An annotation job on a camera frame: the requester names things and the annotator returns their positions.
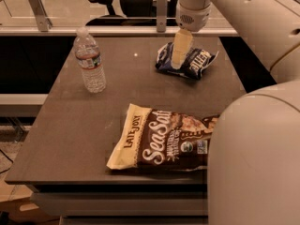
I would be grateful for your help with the middle metal glass bracket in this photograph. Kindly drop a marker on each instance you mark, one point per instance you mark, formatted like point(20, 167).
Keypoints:
point(161, 15)

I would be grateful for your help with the metal glass bracket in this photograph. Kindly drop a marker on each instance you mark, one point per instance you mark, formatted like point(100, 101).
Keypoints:
point(161, 15)
point(44, 23)

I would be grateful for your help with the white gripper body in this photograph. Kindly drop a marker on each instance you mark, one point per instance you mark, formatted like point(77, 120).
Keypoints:
point(194, 19)

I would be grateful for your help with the left metal glass bracket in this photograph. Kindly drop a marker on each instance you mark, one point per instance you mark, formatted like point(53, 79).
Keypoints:
point(44, 23)

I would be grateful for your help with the brown sea salt chip bag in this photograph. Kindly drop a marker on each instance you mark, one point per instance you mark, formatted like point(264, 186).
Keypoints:
point(159, 140)

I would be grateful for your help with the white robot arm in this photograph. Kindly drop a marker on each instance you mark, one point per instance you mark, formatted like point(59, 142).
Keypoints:
point(253, 174)

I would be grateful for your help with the cardboard box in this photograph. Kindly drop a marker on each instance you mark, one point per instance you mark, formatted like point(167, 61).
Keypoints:
point(15, 200)

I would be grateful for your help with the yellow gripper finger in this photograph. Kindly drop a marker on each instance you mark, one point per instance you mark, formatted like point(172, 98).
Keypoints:
point(181, 45)

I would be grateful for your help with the blue chip bag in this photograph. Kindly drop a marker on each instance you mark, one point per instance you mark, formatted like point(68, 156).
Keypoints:
point(196, 62)

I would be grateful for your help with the black office chair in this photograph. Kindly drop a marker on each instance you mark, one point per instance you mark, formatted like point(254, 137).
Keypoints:
point(135, 13)

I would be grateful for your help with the clear plastic water bottle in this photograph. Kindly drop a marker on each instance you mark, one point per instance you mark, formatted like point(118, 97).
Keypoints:
point(87, 53)

